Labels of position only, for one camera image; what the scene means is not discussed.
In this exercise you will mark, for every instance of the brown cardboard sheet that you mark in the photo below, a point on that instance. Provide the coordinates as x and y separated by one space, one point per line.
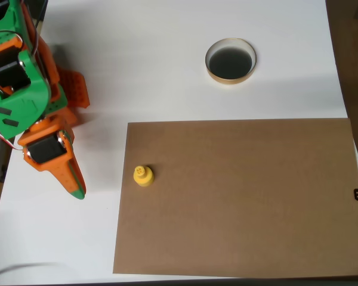
241 193

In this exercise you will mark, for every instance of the round dish with gold rim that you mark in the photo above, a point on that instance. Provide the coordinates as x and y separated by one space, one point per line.
229 64

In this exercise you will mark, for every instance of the small yellow plastic piece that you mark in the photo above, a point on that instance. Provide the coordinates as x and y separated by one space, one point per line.
144 178

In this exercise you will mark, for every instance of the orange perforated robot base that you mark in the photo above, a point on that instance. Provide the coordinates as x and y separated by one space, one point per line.
76 86

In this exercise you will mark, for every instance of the orange gripper black servo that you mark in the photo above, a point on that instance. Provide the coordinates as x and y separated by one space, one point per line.
46 149

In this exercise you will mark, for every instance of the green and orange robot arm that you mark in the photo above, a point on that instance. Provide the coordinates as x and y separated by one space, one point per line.
18 101

